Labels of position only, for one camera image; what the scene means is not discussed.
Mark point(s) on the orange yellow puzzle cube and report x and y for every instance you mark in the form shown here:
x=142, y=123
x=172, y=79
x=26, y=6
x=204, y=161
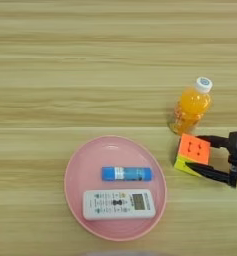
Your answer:
x=194, y=151

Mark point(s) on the orange juice bottle white cap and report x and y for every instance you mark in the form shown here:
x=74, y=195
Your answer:
x=191, y=106

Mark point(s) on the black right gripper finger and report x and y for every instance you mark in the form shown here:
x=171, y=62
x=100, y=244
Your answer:
x=210, y=171
x=215, y=140

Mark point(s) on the white remote control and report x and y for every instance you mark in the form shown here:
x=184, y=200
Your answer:
x=119, y=204

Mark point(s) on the blue glue stick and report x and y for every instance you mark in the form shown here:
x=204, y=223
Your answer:
x=126, y=174

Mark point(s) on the pink round plate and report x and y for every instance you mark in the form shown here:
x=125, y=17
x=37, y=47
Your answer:
x=90, y=176

